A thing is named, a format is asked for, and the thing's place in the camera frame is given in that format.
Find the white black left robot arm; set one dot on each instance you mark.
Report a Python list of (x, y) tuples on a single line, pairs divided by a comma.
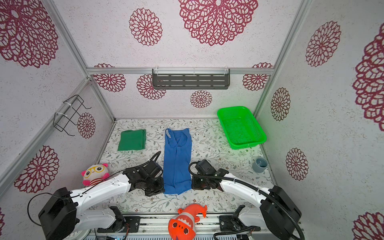
[(69, 211)]

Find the dark grey wall shelf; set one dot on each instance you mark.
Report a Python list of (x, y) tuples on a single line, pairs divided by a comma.
[(191, 81)]

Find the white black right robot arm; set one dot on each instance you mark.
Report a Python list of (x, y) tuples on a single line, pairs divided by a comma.
[(272, 208)]

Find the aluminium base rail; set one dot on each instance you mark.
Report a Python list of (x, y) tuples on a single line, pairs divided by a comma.
[(281, 227)]

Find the black wire wall rack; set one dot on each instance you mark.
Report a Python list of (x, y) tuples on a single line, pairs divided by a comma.
[(74, 103)]

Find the pink striped plush toy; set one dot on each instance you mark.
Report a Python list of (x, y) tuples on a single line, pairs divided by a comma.
[(95, 174)]

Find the red fish plush toy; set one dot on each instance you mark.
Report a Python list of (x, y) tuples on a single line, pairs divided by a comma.
[(182, 226)]

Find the bright green plastic basket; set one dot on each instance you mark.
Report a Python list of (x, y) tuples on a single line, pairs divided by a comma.
[(241, 127)]

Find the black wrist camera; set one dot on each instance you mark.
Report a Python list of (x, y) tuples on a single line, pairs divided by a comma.
[(153, 171), (204, 168)]

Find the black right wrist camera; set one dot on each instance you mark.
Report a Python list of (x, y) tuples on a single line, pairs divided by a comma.
[(204, 168)]

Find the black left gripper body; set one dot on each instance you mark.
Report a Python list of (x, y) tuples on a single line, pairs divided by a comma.
[(154, 186)]

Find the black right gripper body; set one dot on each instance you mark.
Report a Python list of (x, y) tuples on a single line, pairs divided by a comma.
[(200, 183)]

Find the blue tank top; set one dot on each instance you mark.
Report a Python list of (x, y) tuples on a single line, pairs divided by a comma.
[(177, 157)]

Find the teal green cup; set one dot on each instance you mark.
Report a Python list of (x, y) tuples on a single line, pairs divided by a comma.
[(259, 165)]

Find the green tank top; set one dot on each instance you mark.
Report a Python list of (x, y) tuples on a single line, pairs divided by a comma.
[(132, 140)]

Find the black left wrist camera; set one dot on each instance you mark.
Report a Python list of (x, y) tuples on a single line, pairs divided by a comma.
[(153, 171)]

